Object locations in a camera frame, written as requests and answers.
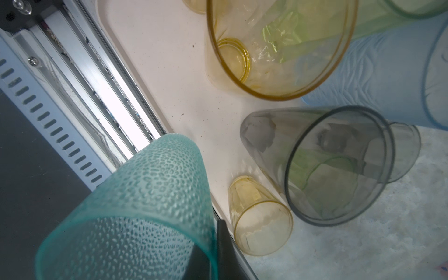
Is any beige plastic tray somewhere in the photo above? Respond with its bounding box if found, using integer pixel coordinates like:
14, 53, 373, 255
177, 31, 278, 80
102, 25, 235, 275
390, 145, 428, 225
96, 1, 294, 219

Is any small grey plastic cup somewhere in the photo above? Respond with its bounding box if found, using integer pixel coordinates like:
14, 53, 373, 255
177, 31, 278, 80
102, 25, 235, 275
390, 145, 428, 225
388, 122, 421, 183

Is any tall orange plastic cup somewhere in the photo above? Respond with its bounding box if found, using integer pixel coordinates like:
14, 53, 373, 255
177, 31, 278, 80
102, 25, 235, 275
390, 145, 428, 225
183, 0, 207, 15

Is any small yellow plastic cup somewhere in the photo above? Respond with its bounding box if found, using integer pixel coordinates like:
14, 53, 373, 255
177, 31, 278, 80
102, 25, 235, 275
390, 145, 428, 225
228, 176, 294, 257

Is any small green plastic cup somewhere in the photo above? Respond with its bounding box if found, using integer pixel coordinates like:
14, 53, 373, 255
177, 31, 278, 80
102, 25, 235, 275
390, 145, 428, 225
288, 149, 358, 220

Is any tall yellow plastic cup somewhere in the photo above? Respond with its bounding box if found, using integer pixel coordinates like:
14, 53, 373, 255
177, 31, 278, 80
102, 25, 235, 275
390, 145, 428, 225
205, 1, 359, 101

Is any blue ribbed plastic cup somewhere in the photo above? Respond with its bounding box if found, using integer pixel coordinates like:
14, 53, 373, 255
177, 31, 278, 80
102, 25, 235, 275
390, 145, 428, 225
302, 13, 448, 130

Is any tall grey plastic cup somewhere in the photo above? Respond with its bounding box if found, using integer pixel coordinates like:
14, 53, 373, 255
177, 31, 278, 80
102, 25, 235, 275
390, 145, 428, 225
240, 106, 396, 227

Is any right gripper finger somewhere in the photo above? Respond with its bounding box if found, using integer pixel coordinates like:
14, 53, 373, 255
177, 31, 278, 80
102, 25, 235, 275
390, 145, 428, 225
217, 219, 249, 280

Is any teal plastic cup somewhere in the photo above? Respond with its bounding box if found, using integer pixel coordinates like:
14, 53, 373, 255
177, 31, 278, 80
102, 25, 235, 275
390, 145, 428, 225
35, 134, 218, 280

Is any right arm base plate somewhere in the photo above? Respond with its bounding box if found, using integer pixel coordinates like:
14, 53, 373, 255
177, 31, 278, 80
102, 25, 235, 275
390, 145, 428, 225
1, 0, 63, 33

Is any aluminium front rail frame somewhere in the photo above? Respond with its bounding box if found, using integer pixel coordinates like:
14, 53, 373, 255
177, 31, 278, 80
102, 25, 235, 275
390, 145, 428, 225
1, 1, 166, 190

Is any tall green plastic cup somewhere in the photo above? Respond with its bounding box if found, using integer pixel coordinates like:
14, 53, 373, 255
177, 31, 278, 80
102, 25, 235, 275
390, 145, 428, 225
352, 0, 448, 40

